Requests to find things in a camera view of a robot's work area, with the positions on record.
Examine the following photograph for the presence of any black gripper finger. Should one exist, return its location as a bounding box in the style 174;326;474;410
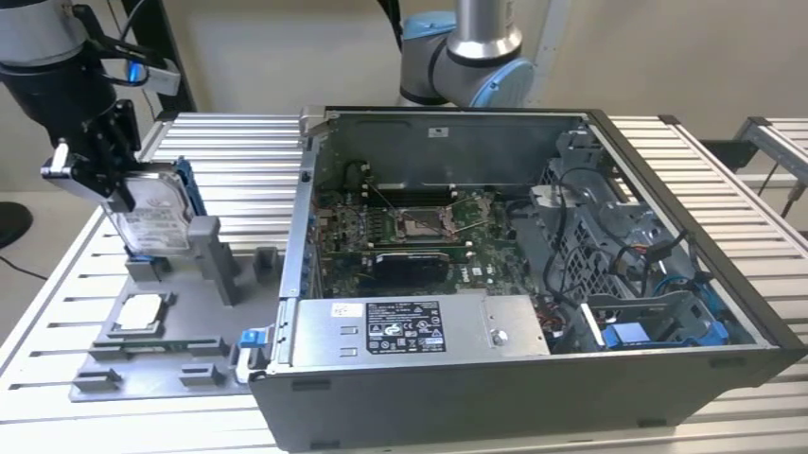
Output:
72;158;138;213

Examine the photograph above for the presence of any hard disk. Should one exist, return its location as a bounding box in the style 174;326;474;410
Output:
104;155;209;265

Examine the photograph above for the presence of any grey metal disk bay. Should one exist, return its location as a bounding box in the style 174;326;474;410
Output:
517;127;759;351

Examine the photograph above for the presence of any black round base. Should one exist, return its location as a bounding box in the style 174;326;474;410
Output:
0;201;35;250

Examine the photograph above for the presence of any silver CPU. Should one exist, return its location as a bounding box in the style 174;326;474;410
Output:
121;295;169;329

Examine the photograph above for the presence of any grey parts rack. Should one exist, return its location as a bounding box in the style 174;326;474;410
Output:
67;216;286;404

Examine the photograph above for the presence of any thin metal locking lever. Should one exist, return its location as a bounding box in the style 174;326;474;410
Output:
370;183;400;212

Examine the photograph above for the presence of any silver power supply unit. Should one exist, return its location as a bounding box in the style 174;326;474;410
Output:
289;295;551;368

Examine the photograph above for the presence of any black RAM slot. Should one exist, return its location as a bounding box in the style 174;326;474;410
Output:
364;183;458;193
364;191;458;201

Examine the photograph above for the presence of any CPU socket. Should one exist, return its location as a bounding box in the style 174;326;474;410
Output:
394;205;460;240

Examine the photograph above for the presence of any long black expansion slot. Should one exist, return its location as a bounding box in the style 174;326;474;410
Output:
368;239;473;252

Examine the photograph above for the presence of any metal socket cover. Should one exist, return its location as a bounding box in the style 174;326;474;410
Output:
445;192;501;234

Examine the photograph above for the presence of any green motherboard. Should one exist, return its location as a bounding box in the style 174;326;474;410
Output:
311;188;544;299

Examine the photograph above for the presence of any black open PC case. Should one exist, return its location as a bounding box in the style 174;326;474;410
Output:
249;104;808;453

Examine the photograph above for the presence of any blue plastic block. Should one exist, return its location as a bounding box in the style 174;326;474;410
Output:
603;323;651;350

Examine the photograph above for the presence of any black block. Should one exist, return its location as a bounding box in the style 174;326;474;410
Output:
699;139;758;177

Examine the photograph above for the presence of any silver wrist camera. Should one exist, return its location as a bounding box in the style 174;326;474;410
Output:
40;139;122;209

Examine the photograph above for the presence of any white wrist camera blue light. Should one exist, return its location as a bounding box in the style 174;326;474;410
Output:
104;57;183;96

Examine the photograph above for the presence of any black metal post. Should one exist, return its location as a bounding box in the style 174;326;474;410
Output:
123;0;198;114

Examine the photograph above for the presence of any black floor cable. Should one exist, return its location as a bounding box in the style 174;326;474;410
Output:
0;253;50;281

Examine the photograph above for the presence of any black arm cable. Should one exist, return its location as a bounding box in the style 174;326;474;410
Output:
377;0;405;44

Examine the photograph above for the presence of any black wire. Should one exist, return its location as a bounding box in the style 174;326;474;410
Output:
543;165;689;304

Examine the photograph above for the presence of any blue wire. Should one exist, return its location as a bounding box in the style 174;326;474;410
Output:
656;272;716;305

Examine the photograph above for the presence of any aluminium frame table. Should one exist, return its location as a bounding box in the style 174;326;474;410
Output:
735;115;808;218

